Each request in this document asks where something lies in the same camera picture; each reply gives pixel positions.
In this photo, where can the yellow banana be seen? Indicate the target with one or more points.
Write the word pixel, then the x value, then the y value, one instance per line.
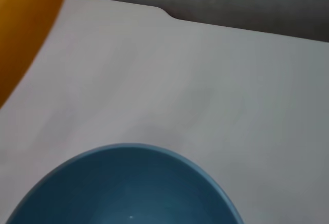
pixel 25 28

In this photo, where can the blue bowl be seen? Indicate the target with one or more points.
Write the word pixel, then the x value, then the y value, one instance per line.
pixel 123 188

